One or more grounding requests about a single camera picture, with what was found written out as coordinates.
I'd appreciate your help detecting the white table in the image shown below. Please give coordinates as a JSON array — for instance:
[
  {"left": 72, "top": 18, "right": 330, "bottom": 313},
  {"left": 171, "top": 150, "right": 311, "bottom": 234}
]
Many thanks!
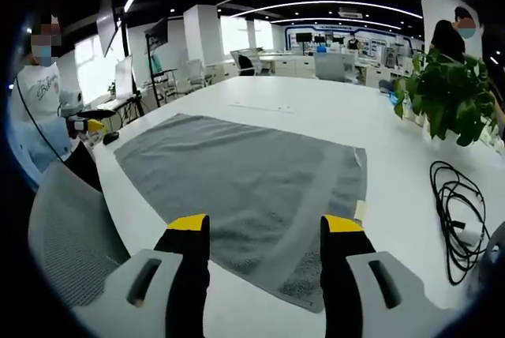
[{"left": 92, "top": 75, "right": 505, "bottom": 338}]

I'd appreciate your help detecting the large monitor on stand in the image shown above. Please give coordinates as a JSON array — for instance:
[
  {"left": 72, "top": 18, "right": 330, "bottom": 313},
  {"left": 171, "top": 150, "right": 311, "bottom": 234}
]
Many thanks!
[{"left": 95, "top": 0, "right": 120, "bottom": 58}]

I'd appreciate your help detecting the coiled black cable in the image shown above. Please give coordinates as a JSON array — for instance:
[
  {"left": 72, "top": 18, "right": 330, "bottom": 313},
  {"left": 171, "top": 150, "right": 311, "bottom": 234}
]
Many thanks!
[{"left": 428, "top": 160, "right": 492, "bottom": 286}]

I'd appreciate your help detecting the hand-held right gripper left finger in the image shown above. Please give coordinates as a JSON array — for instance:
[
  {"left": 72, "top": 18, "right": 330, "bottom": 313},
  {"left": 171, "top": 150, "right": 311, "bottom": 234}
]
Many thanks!
[{"left": 73, "top": 213, "right": 211, "bottom": 338}]

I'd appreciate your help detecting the green potted plant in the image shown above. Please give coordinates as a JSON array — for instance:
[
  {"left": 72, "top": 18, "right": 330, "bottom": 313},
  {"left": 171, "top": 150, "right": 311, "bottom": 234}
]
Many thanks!
[{"left": 393, "top": 48, "right": 501, "bottom": 148}]

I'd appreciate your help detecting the white power adapter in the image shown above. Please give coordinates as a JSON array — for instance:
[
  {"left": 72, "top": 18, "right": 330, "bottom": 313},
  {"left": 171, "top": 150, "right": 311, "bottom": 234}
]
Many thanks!
[{"left": 458, "top": 227, "right": 484, "bottom": 247}]

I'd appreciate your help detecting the person's torso in white shirt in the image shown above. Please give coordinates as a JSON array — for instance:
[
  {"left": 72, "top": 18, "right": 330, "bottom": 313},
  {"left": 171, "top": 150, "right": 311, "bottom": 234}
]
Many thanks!
[{"left": 8, "top": 62, "right": 76, "bottom": 191}]

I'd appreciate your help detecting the grey towel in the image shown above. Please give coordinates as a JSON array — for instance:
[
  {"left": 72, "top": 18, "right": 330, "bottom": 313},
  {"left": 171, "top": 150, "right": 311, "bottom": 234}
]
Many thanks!
[{"left": 114, "top": 113, "right": 368, "bottom": 314}]

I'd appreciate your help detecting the white office chair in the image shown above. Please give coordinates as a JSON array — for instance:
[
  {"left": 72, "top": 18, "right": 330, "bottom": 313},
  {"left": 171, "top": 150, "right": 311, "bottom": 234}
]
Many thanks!
[{"left": 186, "top": 58, "right": 209, "bottom": 89}]

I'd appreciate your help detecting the grey mesh office chair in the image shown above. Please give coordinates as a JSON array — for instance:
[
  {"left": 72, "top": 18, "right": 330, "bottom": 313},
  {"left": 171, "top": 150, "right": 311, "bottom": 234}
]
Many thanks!
[{"left": 27, "top": 161, "right": 132, "bottom": 310}]

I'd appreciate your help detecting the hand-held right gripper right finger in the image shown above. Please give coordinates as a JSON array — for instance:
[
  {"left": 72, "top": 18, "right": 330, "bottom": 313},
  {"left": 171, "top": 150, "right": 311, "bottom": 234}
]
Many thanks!
[{"left": 319, "top": 214, "right": 469, "bottom": 338}]

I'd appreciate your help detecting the blue cloth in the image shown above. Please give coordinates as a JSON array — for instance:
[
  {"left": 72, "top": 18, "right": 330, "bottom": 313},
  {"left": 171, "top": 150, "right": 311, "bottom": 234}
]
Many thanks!
[{"left": 379, "top": 79, "right": 400, "bottom": 107}]

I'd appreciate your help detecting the white desktop monitor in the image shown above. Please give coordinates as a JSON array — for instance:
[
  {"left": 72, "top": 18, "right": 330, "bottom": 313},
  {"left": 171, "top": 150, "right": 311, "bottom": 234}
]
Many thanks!
[{"left": 114, "top": 54, "right": 136, "bottom": 99}]

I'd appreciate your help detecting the small black monitor on stand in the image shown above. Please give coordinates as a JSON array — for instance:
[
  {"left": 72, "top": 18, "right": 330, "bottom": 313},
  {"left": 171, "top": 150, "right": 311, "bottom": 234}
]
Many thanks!
[{"left": 144, "top": 17, "right": 170, "bottom": 49}]

